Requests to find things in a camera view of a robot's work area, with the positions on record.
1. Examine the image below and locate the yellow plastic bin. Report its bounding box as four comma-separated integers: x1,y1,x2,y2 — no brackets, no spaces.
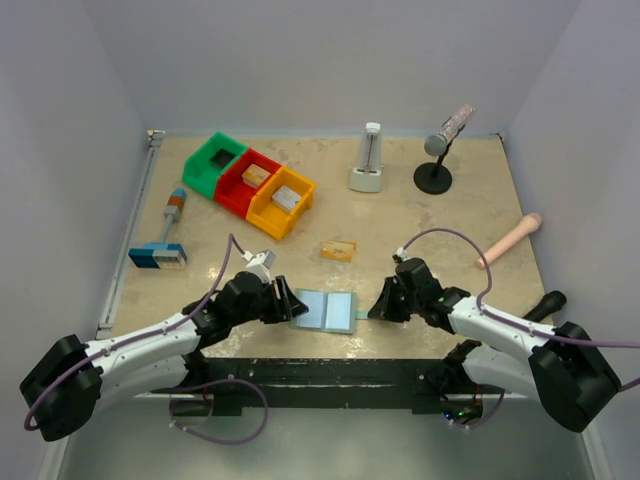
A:
245,166,316,240

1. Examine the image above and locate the card stack in yellow bin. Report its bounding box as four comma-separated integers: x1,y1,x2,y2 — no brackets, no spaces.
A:
271,185,301,213

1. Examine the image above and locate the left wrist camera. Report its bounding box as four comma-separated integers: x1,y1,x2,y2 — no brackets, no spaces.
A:
242,249,276,284

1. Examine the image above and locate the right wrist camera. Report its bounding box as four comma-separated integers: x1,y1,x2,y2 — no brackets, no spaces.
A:
392,247,410,264

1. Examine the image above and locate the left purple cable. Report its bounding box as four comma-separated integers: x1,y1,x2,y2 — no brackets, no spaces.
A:
22,233,271,443

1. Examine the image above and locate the green plastic bin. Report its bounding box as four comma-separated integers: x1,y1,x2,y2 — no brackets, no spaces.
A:
182,132,248,199

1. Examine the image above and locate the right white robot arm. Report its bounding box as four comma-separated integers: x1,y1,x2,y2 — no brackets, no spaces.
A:
367,258,622,433

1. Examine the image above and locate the black microphone stand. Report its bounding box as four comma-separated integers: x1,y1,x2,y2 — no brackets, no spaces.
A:
413,132,453,195

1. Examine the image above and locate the grey glitter microphone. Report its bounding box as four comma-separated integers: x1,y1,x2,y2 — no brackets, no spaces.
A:
424,104,476,157

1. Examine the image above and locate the purple cable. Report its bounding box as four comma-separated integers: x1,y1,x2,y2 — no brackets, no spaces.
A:
399,227,640,431
22,233,271,443

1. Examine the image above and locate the white metronome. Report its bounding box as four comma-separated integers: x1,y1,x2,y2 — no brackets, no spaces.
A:
348,122,382,193

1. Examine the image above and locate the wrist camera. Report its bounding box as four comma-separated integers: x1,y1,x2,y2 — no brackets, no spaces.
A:
242,249,276,284
392,247,410,264

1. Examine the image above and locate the toy block hammer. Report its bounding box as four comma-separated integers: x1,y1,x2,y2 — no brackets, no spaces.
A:
128,188,188,270

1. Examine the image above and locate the aluminium frame rail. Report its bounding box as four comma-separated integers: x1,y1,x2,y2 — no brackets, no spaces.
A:
38,130,166,479

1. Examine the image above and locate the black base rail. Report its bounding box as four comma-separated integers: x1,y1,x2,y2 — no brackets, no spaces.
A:
149,357,494,416

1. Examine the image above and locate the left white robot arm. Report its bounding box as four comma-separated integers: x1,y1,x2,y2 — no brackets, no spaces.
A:
19,271,309,442

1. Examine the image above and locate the green card holder wallet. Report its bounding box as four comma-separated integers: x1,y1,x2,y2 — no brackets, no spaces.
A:
290,289,368,335

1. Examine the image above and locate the black item in green bin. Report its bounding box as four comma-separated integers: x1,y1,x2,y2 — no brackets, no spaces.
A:
210,149,235,170

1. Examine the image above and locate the card stack in red bin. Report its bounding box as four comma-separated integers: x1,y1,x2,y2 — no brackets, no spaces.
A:
242,164,271,189

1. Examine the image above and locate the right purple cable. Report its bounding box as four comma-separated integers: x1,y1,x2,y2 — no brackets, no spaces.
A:
399,227,640,431

